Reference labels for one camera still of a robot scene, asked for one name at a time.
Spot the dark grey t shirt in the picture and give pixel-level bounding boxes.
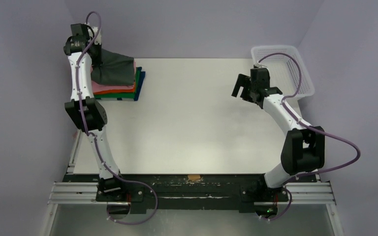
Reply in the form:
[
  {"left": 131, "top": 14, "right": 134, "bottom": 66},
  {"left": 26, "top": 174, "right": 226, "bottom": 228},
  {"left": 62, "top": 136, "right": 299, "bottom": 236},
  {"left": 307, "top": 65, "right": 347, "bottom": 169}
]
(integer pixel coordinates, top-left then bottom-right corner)
[{"left": 91, "top": 49, "right": 135, "bottom": 86}]

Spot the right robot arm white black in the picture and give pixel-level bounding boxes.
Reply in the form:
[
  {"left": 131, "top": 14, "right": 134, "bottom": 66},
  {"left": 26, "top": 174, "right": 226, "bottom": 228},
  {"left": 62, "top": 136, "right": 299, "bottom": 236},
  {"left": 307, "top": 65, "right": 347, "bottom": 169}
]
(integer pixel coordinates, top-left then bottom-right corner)
[{"left": 231, "top": 67, "right": 325, "bottom": 200}]

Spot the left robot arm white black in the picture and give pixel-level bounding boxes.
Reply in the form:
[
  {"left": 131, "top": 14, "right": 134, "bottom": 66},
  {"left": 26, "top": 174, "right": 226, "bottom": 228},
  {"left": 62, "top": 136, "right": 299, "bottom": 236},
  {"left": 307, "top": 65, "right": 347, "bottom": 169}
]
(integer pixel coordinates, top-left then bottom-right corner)
[{"left": 63, "top": 24, "right": 127, "bottom": 201}]

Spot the white plastic basket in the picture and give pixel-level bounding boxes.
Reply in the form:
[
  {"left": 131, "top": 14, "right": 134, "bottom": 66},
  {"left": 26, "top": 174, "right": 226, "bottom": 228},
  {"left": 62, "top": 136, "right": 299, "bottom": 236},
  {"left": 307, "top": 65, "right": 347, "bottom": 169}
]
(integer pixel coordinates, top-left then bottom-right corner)
[{"left": 251, "top": 45, "right": 315, "bottom": 100}]

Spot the pink folded t shirt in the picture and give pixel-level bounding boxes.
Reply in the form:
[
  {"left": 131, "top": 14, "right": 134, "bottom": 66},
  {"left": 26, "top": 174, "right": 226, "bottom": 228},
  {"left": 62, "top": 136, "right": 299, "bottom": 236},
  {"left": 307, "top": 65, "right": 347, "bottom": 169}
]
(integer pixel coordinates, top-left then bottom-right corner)
[{"left": 92, "top": 62, "right": 137, "bottom": 95}]

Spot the green folded t shirt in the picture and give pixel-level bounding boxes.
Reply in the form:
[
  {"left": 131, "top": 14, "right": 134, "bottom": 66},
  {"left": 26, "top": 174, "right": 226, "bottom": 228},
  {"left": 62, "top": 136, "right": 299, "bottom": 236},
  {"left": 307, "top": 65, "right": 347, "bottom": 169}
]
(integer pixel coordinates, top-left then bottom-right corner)
[{"left": 94, "top": 71, "right": 139, "bottom": 101}]

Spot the blue folded t shirt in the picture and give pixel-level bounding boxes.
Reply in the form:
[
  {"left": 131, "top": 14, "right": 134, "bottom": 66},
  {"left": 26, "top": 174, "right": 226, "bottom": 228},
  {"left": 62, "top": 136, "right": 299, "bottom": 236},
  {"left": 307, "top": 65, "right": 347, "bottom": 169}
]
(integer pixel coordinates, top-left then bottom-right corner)
[{"left": 134, "top": 67, "right": 146, "bottom": 101}]

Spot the orange folded t shirt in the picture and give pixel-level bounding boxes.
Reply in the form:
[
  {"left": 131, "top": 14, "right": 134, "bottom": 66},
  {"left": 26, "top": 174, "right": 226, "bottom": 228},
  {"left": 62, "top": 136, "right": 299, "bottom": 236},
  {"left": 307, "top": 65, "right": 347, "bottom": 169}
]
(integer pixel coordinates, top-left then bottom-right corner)
[{"left": 93, "top": 86, "right": 136, "bottom": 95}]

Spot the brown tape piece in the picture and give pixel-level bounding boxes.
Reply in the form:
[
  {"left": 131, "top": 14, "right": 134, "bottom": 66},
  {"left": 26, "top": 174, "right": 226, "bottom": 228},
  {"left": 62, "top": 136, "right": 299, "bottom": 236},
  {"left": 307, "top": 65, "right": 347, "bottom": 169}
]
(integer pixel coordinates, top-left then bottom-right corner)
[{"left": 188, "top": 175, "right": 202, "bottom": 182}]

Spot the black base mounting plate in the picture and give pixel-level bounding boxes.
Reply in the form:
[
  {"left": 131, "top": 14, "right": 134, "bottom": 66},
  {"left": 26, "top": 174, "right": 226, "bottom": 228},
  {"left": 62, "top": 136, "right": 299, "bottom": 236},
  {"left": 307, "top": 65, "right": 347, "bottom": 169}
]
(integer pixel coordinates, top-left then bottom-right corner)
[{"left": 63, "top": 174, "right": 316, "bottom": 218}]

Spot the aluminium rail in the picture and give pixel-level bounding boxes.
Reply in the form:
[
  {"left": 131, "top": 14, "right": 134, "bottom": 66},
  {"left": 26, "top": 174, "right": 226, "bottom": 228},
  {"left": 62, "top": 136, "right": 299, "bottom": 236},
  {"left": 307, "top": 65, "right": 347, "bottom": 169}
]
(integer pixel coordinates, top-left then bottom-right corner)
[{"left": 47, "top": 182, "right": 336, "bottom": 206}]

